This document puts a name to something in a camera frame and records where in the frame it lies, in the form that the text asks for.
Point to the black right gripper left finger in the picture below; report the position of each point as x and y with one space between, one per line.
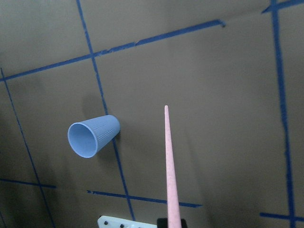
162 223

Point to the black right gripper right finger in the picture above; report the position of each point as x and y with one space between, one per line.
183 223

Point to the pink chopstick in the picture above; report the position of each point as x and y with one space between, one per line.
174 219

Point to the blue ribbed plastic cup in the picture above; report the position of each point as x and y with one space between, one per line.
88 137

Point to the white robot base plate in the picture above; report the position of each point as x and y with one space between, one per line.
114 222

